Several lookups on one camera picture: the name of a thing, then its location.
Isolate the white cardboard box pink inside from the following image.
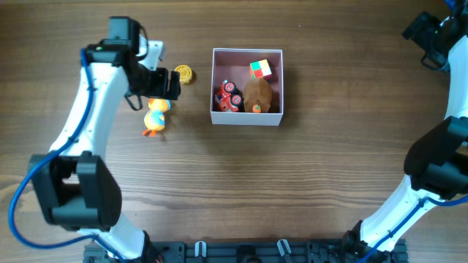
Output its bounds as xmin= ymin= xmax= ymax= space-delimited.
xmin=210 ymin=48 xmax=284 ymax=126

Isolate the colourful puzzle cube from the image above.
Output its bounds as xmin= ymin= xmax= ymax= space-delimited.
xmin=249 ymin=59 xmax=273 ymax=80

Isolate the red toy car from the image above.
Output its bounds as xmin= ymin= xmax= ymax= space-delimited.
xmin=214 ymin=80 xmax=244 ymax=113

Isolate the yellow duck toy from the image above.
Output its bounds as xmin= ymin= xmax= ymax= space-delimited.
xmin=142 ymin=99 xmax=171 ymax=137

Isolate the brown plush toy with carrot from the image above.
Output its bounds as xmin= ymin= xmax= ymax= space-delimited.
xmin=243 ymin=78 xmax=273 ymax=113

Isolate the blue left cable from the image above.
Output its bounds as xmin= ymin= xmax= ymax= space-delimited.
xmin=7 ymin=47 xmax=127 ymax=263

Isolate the yellow round toy cap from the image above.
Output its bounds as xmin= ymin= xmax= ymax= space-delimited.
xmin=175 ymin=64 xmax=193 ymax=85

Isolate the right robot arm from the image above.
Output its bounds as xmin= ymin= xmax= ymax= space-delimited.
xmin=340 ymin=1 xmax=467 ymax=262

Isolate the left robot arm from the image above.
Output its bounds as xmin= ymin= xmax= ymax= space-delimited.
xmin=29 ymin=16 xmax=181 ymax=262

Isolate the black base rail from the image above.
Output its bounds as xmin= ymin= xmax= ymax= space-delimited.
xmin=83 ymin=239 xmax=409 ymax=263

